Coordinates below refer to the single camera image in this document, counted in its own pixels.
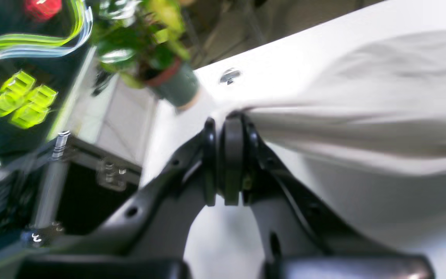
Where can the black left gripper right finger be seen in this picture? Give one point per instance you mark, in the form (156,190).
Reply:
(303,238)

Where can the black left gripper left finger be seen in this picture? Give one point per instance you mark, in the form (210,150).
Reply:
(146,237)

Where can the beige T-shirt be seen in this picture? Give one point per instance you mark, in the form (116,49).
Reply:
(372,131)

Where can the grey plant pot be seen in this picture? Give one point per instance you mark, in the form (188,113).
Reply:
(177,84)

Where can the right silver table grommet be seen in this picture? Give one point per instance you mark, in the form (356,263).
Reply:
(230,76)

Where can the green potted plant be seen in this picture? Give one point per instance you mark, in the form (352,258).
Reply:
(137,39)

